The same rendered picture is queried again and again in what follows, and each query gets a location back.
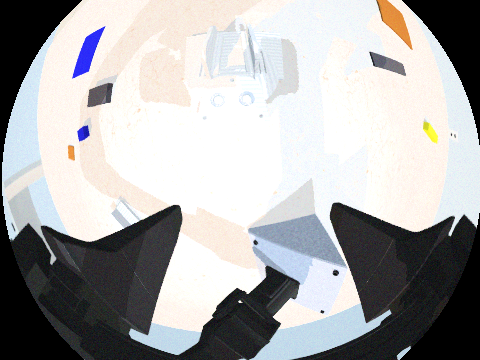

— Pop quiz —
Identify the orange flat square plate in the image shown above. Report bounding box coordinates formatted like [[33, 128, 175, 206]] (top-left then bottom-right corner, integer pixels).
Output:
[[68, 145, 75, 161]]

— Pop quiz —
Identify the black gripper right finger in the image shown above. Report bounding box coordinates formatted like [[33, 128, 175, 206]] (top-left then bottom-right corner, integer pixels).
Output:
[[329, 203, 455, 323]]

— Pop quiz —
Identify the yellow rectangular block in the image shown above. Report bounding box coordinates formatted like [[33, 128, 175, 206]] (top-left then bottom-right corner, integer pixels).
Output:
[[423, 123, 439, 144]]

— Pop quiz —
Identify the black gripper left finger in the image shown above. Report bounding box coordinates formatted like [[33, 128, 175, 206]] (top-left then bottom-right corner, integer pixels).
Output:
[[41, 205, 183, 335]]

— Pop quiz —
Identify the orange flat rectangular plate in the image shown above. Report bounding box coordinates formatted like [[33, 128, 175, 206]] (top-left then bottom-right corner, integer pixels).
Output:
[[376, 0, 413, 51]]

